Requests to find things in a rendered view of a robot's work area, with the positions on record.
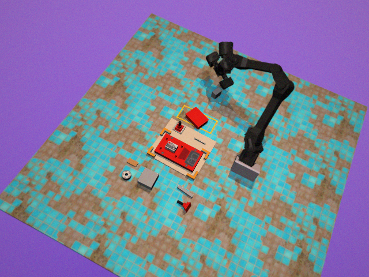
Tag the small black toy tyre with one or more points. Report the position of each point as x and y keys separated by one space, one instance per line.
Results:
x=126 y=172

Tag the brown flat bar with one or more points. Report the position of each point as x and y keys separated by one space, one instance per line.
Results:
x=132 y=162

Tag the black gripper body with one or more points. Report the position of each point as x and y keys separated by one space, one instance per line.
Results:
x=211 y=58

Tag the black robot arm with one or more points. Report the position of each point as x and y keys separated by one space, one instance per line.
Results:
x=283 y=87

